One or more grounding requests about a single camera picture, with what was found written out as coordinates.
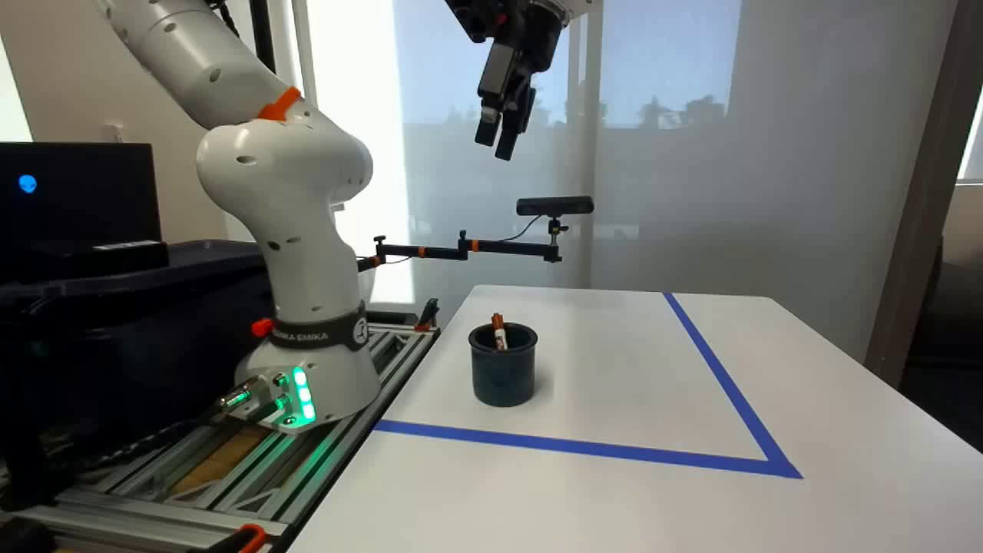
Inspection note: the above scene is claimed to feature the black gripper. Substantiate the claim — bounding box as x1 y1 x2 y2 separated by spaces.
444 0 595 158

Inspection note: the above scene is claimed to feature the orange and white marker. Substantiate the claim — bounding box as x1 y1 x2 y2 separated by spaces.
490 313 508 349

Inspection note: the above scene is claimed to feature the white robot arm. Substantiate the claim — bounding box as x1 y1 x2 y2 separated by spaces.
99 0 595 434

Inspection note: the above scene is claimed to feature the dark blue cup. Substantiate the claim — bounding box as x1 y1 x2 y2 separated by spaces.
466 321 537 406

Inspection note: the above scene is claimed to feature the blue tape outline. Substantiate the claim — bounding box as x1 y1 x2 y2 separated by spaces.
378 285 801 480

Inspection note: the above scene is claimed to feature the black computer monitor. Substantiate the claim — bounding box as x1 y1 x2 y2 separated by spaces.
0 141 169 282

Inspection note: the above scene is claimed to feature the black equipment case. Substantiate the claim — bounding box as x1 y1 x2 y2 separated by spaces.
0 243 271 504

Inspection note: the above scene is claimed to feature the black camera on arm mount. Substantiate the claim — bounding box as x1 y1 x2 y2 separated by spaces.
515 197 591 219

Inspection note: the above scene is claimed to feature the aluminium extrusion base frame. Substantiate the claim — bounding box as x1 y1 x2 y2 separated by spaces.
2 301 440 553

